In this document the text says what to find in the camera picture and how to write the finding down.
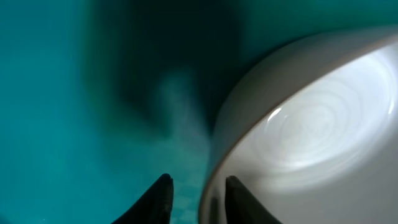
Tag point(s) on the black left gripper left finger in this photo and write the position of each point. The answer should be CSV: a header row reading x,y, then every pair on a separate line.
x,y
154,206

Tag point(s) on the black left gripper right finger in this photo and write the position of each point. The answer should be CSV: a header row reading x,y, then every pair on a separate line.
x,y
242,207

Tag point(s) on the grey bowl with rice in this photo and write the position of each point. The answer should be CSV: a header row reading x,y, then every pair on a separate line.
x,y
311,131

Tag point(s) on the teal serving tray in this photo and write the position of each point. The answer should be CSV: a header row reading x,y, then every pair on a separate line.
x,y
100,98

